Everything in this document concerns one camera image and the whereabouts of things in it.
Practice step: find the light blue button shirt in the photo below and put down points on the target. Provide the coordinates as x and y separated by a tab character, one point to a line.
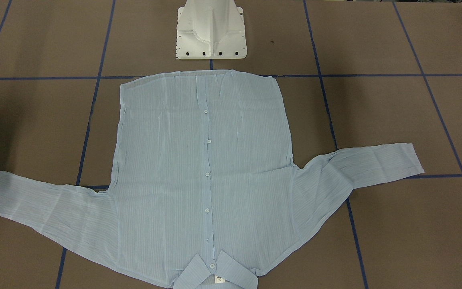
204	191

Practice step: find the brown paper table cover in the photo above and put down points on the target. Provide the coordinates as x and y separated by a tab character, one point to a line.
352	73

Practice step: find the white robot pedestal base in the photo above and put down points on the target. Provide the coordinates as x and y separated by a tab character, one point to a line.
210	30

